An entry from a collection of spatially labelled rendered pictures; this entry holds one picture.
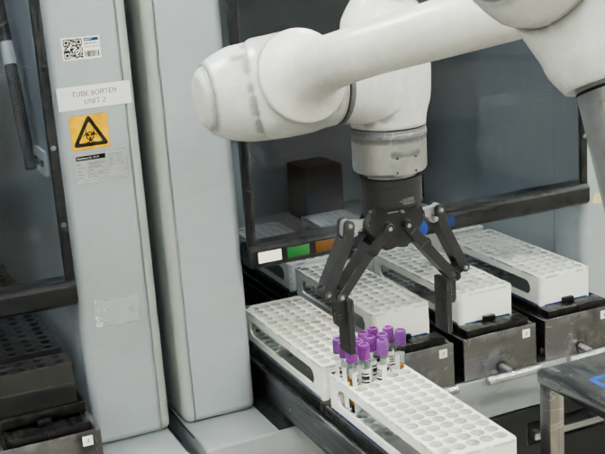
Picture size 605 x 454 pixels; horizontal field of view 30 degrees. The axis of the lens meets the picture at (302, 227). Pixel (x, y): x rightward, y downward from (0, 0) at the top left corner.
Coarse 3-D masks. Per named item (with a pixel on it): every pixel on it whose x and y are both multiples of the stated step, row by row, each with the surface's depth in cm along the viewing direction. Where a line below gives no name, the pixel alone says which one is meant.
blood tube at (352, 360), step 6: (348, 354) 144; (348, 360) 144; (354, 360) 144; (348, 366) 144; (354, 366) 144; (348, 372) 145; (354, 372) 145; (348, 378) 145; (354, 378) 145; (354, 384) 145; (354, 402) 146; (354, 408) 146; (360, 408) 147
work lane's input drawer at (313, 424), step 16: (256, 352) 174; (256, 368) 172; (272, 368) 168; (256, 384) 173; (272, 384) 166; (288, 384) 163; (272, 400) 168; (288, 400) 161; (304, 400) 157; (320, 400) 154; (288, 416) 162; (304, 416) 156; (320, 416) 151; (336, 416) 149; (304, 432) 157; (320, 432) 152; (336, 432) 147; (352, 432) 145; (336, 448) 148; (352, 448) 143; (368, 448) 141
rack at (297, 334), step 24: (264, 312) 176; (288, 312) 175; (312, 312) 174; (264, 336) 176; (288, 336) 165; (312, 336) 164; (336, 336) 164; (288, 360) 170; (312, 360) 155; (312, 384) 156
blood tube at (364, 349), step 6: (360, 342) 145; (366, 342) 145; (360, 348) 144; (366, 348) 144; (360, 354) 145; (366, 354) 145; (360, 360) 145; (366, 360) 145; (360, 366) 146; (366, 366) 145; (366, 372) 145; (366, 378) 146
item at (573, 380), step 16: (544, 368) 158; (560, 368) 158; (576, 368) 157; (592, 368) 157; (544, 384) 157; (560, 384) 153; (576, 384) 152; (592, 384) 152; (544, 400) 158; (560, 400) 157; (576, 400) 150; (592, 400) 147; (544, 416) 159; (560, 416) 158; (544, 432) 159; (560, 432) 159; (544, 448) 160; (560, 448) 159
